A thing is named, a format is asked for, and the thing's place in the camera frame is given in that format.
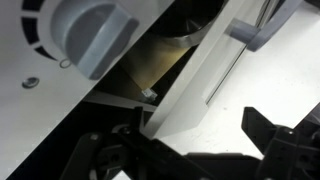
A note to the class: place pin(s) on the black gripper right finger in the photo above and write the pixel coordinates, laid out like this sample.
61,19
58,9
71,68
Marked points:
258,128

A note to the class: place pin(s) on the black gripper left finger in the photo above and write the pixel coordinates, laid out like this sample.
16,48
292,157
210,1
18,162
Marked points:
138,118

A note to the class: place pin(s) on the white oven door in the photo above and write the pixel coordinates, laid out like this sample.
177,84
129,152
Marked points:
186,93

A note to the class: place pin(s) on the white door catch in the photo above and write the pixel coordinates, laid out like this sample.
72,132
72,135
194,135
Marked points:
149,95

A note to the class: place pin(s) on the grey stove knob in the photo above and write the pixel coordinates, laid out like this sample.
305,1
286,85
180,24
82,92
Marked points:
93,36

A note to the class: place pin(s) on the white toy kitchen unit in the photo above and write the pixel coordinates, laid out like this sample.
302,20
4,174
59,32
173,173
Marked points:
26,126

